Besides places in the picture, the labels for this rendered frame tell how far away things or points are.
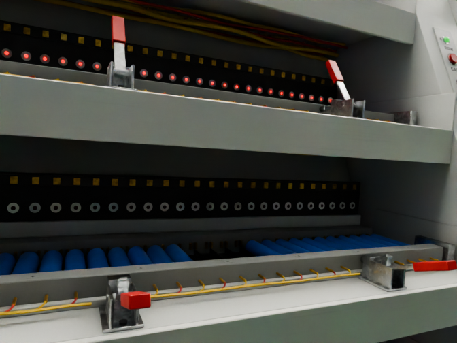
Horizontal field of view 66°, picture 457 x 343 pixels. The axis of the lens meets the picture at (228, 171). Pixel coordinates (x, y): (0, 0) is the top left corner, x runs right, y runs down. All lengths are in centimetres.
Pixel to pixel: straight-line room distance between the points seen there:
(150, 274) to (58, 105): 16
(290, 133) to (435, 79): 28
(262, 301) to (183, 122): 17
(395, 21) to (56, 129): 48
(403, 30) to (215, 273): 45
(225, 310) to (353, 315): 12
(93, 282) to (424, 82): 50
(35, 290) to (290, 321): 20
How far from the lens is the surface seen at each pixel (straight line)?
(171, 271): 32
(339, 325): 36
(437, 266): 37
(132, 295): 21
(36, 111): 31
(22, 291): 32
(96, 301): 31
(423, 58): 61
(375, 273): 41
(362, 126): 44
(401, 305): 41
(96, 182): 43
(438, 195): 57
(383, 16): 59
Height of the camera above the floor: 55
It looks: 17 degrees up
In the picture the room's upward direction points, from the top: 6 degrees counter-clockwise
